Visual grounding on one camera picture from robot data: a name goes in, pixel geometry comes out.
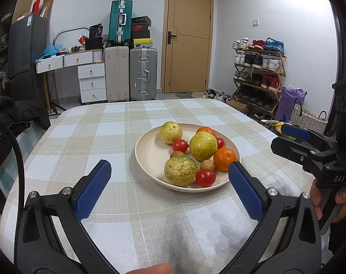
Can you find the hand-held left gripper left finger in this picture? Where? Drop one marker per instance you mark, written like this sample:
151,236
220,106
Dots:
93,188

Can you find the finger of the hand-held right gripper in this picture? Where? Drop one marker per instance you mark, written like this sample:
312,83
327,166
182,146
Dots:
290,149
295,131

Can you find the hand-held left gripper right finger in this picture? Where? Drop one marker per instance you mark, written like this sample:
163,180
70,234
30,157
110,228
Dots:
247,191

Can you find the orange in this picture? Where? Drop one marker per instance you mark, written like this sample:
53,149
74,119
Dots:
225,159
206,130

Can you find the red tomato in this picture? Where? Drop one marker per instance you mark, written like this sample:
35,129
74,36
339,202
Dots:
205,177
220,142
180,145

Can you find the small brown fruit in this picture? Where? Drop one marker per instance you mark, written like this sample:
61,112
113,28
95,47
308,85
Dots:
177,154
207,164

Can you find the large yellow citrus fruit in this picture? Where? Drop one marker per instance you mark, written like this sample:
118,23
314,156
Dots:
203,146

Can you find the cream round plate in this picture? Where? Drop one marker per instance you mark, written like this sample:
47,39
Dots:
150,159

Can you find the wrinkled yellow green fruit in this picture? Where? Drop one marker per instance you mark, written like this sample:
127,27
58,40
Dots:
180,170

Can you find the yellow guava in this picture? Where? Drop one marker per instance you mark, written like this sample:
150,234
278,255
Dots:
170,132

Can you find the person's right hand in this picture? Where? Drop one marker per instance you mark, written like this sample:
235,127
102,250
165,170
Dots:
317,199

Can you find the person's left hand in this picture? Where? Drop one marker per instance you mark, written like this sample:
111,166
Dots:
150,269

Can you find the bunch of bananas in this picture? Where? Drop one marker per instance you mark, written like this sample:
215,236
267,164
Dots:
278,127

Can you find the white woven basket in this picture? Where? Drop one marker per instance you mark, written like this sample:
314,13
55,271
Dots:
307,117

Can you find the purple bag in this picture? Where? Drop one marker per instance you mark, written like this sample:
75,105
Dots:
288,100

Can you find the wooden shoe rack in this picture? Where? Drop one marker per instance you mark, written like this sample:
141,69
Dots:
282,74

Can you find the small brown cardboard box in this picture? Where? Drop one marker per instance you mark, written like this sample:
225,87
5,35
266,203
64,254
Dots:
236,105

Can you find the shoe rack with shoes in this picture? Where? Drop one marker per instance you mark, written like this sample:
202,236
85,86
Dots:
257,61

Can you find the scattered sneakers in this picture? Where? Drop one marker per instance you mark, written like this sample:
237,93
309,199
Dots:
217,94

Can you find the white drawer cabinet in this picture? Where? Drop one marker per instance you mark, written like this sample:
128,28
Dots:
92,82

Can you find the grey doormat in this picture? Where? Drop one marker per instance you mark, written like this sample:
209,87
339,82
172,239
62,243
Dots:
184,95

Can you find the black jacket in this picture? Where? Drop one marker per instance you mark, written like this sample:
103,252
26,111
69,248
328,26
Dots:
7,111

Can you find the beige suitcase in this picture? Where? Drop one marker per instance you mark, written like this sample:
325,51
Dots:
117,74

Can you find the silver suitcase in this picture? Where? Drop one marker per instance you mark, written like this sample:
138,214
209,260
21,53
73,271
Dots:
143,74

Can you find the wooden door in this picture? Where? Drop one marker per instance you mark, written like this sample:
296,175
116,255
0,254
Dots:
190,62

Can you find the white desk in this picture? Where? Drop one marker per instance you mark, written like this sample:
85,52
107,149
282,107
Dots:
56,61

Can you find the blue plastic bag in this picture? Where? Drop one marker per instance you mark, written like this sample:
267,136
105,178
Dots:
51,50

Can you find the red gift bag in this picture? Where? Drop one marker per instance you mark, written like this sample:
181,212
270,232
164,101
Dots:
83,39

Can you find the black yellow shoe box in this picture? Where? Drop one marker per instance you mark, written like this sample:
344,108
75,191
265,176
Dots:
143,43

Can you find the dark grey refrigerator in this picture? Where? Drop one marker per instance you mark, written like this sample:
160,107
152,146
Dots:
24,48

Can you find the black printed bag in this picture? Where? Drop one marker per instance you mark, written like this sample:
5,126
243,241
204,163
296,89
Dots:
96,31

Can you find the curved metal bar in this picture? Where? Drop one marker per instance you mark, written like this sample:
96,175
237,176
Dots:
70,29

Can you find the dark shelving unit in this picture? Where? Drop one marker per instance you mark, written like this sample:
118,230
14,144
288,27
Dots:
0,51

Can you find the teal suitcase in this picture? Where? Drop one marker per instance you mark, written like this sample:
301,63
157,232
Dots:
120,22

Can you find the open brown cardboard box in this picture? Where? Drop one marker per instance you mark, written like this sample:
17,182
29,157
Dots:
47,8

